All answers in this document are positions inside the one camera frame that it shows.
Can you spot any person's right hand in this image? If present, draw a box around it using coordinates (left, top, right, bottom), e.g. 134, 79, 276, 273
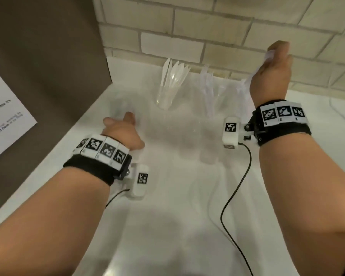
248, 40, 294, 109

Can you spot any handful of white plastic spoons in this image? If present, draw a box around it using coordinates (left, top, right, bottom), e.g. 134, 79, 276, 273
241, 49, 276, 87

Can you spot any black wristband with marker tags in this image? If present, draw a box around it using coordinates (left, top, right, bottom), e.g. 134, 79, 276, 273
63, 134, 133, 187
251, 100, 312, 147

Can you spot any person's left hand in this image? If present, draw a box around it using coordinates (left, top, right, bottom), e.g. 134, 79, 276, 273
100, 112, 146, 150

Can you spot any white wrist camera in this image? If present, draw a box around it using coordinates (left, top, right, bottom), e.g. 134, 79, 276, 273
222, 117, 240, 150
129, 163, 150, 199

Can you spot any person's right forearm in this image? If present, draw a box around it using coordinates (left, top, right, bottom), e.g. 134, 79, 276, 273
258, 133, 345, 276

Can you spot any person's left forearm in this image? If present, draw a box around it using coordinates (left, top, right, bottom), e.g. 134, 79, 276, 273
0, 166, 113, 276

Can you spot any black camera cable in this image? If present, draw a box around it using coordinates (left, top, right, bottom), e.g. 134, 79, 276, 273
219, 141, 255, 276
104, 187, 131, 209

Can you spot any clear plastic bag of cutlery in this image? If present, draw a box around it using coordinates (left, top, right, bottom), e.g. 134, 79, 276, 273
155, 82, 185, 110

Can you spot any white paper notice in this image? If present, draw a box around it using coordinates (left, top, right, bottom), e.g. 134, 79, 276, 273
0, 62, 38, 165

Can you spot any clear plastic cup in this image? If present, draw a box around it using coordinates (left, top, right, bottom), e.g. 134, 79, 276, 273
217, 81, 252, 120
195, 82, 222, 119

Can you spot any brown partition panel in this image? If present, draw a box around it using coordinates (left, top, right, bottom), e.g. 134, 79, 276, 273
0, 0, 113, 221

